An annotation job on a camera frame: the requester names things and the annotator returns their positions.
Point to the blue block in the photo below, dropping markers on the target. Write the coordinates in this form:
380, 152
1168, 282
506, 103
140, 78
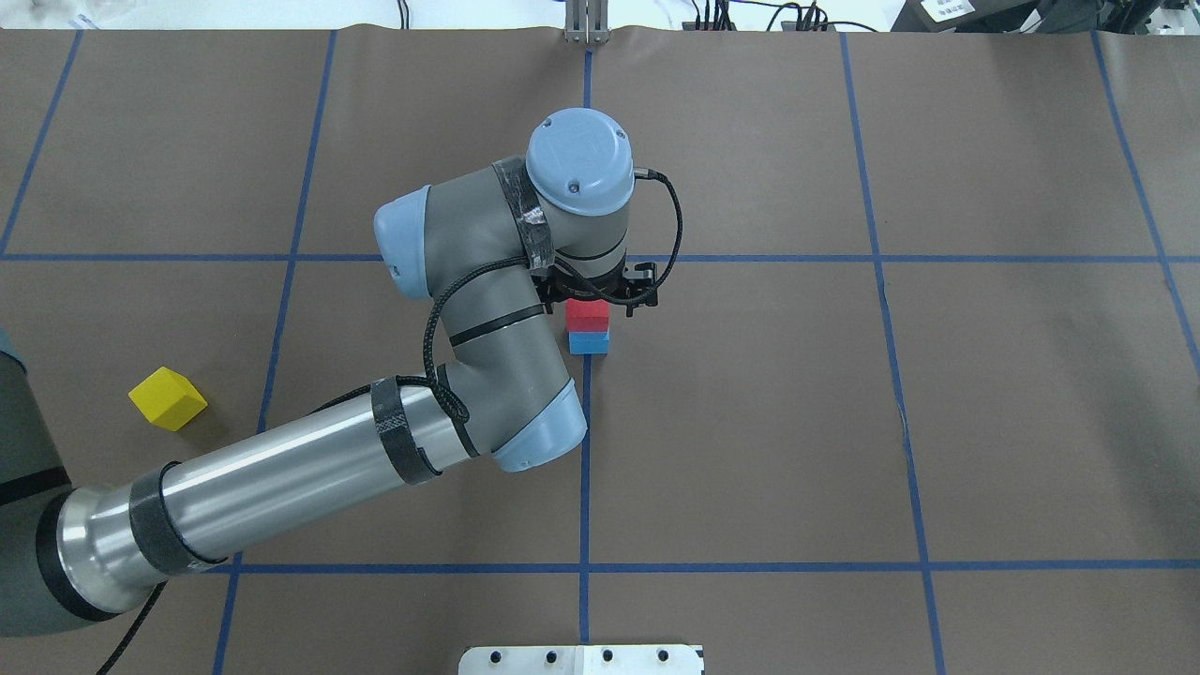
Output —
588, 343

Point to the white camera post with base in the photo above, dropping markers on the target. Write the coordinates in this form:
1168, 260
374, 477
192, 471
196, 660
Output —
584, 659

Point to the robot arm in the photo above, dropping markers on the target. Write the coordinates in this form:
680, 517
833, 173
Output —
493, 250

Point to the aluminium frame post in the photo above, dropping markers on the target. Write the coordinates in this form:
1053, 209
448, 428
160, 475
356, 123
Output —
586, 22

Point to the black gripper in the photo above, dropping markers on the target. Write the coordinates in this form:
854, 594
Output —
640, 290

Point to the yellow block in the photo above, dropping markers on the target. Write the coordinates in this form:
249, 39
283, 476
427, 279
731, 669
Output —
167, 399

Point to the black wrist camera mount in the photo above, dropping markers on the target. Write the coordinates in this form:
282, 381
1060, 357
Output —
637, 287

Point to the red block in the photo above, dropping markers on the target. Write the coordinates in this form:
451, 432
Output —
587, 317

